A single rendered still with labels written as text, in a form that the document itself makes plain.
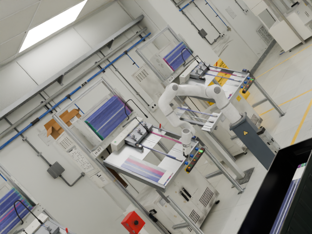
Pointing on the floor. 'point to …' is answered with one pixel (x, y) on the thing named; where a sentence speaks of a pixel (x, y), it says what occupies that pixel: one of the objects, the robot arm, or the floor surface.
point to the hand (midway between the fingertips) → (186, 155)
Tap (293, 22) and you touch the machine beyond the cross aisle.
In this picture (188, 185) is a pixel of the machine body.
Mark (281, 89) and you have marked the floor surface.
